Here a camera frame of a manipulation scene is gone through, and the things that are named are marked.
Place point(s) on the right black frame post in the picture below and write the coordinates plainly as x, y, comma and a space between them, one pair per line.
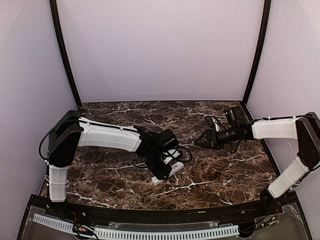
258, 50

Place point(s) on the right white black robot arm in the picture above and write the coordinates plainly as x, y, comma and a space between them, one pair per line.
304, 129

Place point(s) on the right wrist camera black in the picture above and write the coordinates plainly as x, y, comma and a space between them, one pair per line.
213, 123

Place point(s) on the left black frame post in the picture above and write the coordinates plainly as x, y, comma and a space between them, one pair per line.
63, 52

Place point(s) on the white slotted cable duct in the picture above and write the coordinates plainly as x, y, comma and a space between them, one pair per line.
138, 231

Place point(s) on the black front rail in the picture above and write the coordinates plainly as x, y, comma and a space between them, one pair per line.
238, 214

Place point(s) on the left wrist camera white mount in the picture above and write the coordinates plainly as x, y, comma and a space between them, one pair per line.
170, 155

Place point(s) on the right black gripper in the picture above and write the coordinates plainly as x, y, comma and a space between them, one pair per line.
213, 136

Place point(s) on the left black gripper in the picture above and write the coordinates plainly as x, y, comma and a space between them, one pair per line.
163, 172

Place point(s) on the black frame post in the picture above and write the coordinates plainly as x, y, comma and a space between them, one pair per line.
63, 52
258, 50

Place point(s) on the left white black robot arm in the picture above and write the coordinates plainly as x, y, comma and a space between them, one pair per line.
157, 150

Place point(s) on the white remote control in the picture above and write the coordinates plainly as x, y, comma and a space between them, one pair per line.
173, 169

